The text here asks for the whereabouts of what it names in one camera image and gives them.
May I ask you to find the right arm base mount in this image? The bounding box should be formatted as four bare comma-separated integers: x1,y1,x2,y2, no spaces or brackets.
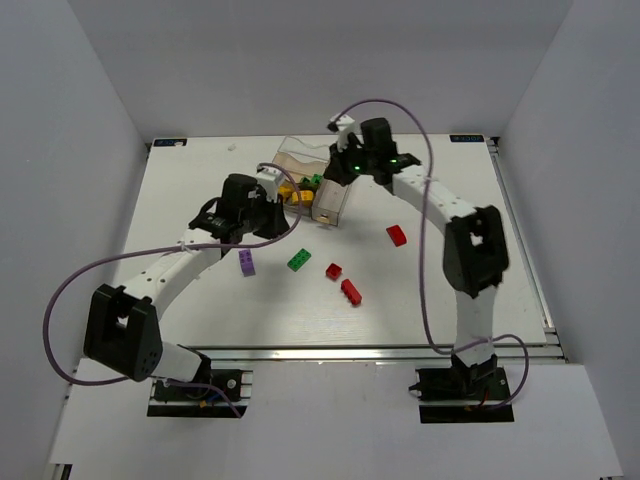
408,354,515,425

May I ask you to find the dark label sticker left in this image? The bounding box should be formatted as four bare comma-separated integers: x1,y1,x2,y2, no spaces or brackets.
152,138,187,148

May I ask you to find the clear stepped organizer tray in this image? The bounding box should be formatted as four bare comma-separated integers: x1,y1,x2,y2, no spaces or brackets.
273,136,329,217

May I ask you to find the aluminium front rail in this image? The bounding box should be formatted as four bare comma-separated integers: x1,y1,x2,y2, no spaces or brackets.
197,343,565,361

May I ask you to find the aluminium rail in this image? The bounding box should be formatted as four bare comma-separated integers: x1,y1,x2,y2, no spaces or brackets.
197,343,565,361
486,137,567,363

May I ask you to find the purple 2x4 lego brick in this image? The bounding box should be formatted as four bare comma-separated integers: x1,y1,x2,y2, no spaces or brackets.
238,249,255,277

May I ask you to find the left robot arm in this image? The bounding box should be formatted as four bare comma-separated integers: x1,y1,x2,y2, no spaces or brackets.
83,164,292,383

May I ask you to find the red curved lego brick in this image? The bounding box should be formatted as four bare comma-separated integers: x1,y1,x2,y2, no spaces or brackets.
386,225,407,247

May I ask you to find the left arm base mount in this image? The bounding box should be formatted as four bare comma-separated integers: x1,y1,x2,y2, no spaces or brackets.
147,369,253,419

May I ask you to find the yellow rounded lego brick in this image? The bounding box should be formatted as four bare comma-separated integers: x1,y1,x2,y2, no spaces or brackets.
290,190,315,208

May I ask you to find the red 2x2 lego brick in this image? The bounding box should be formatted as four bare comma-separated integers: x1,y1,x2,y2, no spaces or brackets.
325,263,342,281

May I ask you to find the red 2x4 lego on side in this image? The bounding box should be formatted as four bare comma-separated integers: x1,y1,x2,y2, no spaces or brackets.
341,279,362,306

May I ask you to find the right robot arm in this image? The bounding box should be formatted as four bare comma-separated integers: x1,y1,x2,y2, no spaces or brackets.
324,114,509,385

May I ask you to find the dark label sticker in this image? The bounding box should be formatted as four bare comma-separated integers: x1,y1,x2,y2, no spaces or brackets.
449,134,485,143
152,138,187,148

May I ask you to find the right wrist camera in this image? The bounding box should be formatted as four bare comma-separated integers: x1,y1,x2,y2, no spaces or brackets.
327,114,356,152

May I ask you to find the clear long drawer box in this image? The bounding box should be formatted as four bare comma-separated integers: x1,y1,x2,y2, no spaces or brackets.
310,180,351,226

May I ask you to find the green 2x4 lego brick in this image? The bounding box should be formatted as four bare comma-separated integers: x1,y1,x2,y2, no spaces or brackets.
287,248,311,272

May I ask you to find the dark label sticker right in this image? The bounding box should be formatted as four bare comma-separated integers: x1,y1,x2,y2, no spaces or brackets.
449,134,485,143

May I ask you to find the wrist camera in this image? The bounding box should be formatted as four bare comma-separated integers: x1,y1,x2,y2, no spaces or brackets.
327,114,356,152
255,164,286,203

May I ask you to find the aluminium right side rail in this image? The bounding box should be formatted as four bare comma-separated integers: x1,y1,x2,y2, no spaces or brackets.
486,137,567,363

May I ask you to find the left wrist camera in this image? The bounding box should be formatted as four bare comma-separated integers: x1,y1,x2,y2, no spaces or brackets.
255,164,286,203

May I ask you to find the yellow 2x4 lego brick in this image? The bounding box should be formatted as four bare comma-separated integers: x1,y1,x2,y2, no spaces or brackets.
279,185,295,200

